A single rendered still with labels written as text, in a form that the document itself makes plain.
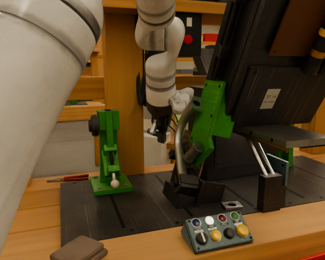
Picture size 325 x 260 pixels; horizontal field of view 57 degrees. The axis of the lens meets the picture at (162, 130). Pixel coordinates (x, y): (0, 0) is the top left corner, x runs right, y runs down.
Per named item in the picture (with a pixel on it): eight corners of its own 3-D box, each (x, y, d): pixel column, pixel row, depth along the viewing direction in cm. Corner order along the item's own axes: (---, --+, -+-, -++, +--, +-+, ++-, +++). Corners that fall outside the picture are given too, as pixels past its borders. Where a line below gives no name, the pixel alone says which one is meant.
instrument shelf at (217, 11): (310, 19, 121) (311, 9, 121) (80, 5, 93) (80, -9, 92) (270, 27, 145) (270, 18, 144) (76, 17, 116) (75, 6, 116)
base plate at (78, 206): (391, 193, 105) (392, 187, 105) (61, 254, 71) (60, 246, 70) (302, 159, 144) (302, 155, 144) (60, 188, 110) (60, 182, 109)
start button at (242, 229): (249, 236, 71) (251, 233, 71) (239, 238, 71) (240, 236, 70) (244, 224, 73) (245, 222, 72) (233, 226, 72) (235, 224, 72)
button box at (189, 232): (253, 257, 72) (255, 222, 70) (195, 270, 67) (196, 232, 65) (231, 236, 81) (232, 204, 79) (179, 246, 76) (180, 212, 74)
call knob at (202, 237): (209, 243, 68) (210, 241, 67) (198, 245, 67) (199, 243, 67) (205, 232, 70) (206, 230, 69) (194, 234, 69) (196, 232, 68)
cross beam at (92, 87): (303, 92, 154) (305, 75, 152) (26, 101, 113) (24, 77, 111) (296, 92, 158) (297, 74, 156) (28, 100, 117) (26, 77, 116)
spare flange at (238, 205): (237, 202, 93) (238, 200, 93) (243, 209, 89) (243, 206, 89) (220, 204, 92) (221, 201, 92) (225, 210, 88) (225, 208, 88)
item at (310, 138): (334, 147, 81) (335, 136, 80) (285, 153, 76) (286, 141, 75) (248, 123, 117) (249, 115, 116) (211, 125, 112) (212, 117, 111)
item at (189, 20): (201, 57, 111) (202, 13, 108) (158, 56, 105) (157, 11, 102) (188, 58, 122) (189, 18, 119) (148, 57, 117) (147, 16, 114)
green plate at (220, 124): (227, 155, 91) (247, 87, 89) (204, 151, 88) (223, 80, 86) (210, 146, 102) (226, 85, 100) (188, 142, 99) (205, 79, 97)
